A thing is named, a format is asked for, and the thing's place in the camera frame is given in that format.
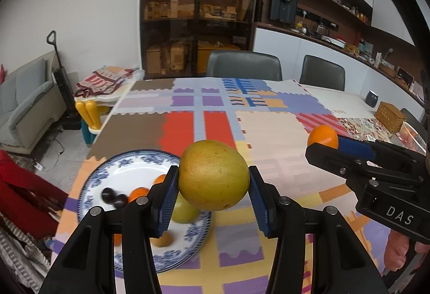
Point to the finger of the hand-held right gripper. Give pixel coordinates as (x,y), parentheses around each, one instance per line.
(322,156)
(356,148)

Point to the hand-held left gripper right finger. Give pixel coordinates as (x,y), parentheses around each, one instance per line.
(260,203)

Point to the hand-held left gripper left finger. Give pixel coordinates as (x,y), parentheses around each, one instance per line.
(166,203)

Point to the yellow green fruit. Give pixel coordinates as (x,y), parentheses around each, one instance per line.
(183,213)

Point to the large orange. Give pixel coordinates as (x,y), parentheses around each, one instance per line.
(320,136)

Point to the small tangerine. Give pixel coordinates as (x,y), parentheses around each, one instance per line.
(138,193)
(118,239)
(160,179)

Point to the small brown fruit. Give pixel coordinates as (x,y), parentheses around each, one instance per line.
(163,240)

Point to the blue and white plate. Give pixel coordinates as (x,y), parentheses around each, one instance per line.
(134,173)

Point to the dark plum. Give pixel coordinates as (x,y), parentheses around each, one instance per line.
(120,201)
(108,194)

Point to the large yellow-green grapefruit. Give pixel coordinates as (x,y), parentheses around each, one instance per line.
(213,176)

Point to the person's right hand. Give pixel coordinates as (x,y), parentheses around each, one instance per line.
(394,253)

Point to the floral patterned cloth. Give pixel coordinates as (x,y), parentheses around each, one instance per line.
(361,128)

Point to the wicker basket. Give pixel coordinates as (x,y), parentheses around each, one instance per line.
(389,116)

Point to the small dark speaker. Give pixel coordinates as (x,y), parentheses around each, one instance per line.
(372,98)

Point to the colourful patchwork tablecloth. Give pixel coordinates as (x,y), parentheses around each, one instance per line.
(262,133)

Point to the grey dining chair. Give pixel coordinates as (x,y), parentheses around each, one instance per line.
(243,65)
(322,72)

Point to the yellow and teal child chair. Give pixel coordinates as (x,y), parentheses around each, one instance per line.
(90,119)

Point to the small white table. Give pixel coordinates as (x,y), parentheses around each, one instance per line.
(111,100)

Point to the glass kettle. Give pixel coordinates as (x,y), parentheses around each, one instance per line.
(323,29)

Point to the red striped cloth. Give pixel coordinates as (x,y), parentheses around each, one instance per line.
(100,81)

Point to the black upright vacuum cleaner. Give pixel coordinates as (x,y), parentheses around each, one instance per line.
(63,89)

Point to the grey striped cloth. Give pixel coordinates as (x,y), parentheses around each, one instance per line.
(20,253)

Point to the black water dispenser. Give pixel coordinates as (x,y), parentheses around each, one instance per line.
(283,3)

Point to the black thermos bottle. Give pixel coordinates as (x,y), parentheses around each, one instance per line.
(259,10)

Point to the grey sofa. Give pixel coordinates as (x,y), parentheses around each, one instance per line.
(27,102)

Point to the dark glass door cabinet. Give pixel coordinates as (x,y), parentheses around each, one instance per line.
(198,12)

